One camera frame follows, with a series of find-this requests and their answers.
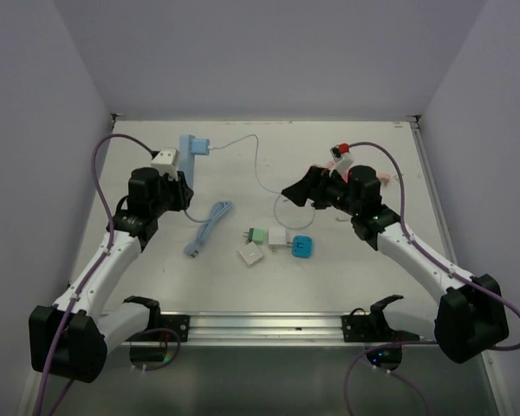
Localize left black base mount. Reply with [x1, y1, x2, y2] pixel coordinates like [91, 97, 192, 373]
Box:
[127, 314, 190, 342]

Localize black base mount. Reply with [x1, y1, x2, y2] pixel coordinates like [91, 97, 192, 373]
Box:
[341, 295, 420, 343]
[127, 314, 190, 342]

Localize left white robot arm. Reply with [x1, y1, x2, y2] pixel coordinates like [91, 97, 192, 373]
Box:
[29, 167, 193, 383]

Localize blue power strip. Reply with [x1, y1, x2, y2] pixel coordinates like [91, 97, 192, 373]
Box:
[179, 134, 196, 188]

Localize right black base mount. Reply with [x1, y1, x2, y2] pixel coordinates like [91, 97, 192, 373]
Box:
[341, 295, 420, 343]

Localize blue coiled cord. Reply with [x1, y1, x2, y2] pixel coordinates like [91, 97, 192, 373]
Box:
[182, 199, 234, 260]

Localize green charger plug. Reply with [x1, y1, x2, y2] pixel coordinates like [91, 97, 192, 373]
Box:
[244, 227, 267, 245]

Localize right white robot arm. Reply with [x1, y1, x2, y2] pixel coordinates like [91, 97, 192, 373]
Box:
[282, 166, 509, 363]

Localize aluminium front rail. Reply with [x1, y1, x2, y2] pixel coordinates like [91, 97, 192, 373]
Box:
[38, 309, 496, 348]

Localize light blue charger plug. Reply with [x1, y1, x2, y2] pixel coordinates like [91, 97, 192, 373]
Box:
[190, 137, 211, 156]

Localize blue round plug adapter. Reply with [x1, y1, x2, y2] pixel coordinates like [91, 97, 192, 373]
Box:
[290, 235, 314, 259]

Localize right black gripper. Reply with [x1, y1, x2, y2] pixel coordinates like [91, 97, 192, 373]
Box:
[282, 166, 360, 218]

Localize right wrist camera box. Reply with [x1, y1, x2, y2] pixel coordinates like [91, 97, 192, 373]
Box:
[328, 143, 354, 179]

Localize white cube charger plug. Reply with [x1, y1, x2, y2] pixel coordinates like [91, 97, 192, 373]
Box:
[268, 226, 288, 252]

